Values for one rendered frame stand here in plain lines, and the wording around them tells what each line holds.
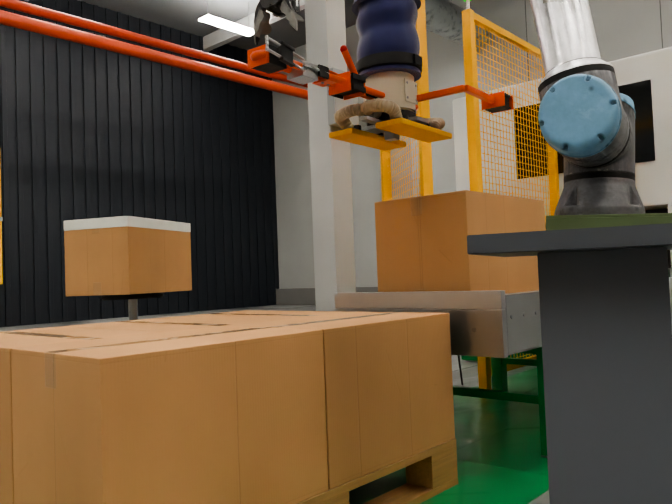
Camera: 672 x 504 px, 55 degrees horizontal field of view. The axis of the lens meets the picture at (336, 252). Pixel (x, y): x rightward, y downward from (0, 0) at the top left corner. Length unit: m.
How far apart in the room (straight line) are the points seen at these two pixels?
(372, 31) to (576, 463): 1.47
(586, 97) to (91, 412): 1.10
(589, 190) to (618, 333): 0.31
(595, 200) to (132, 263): 2.49
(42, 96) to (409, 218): 11.41
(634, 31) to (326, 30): 8.58
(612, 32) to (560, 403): 10.62
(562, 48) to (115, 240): 2.57
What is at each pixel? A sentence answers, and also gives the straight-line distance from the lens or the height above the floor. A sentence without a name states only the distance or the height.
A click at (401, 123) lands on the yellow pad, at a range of 2.03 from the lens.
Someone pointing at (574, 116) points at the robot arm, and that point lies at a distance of 1.34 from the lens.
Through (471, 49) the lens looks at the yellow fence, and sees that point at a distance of 3.71.
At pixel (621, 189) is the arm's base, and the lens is 1.50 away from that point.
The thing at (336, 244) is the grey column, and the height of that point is 0.84.
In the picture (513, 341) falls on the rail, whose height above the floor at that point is 0.44.
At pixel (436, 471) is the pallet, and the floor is 0.07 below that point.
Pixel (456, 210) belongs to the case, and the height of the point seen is 0.88.
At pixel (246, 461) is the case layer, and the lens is 1.48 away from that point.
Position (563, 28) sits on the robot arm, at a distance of 1.43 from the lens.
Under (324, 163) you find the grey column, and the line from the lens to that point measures 3.45.
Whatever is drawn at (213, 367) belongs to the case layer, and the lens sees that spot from 1.39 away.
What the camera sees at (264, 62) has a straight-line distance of 1.77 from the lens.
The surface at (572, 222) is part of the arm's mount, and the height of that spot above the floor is 0.77.
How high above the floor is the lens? 0.68
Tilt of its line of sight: 2 degrees up
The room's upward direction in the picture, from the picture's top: 2 degrees counter-clockwise
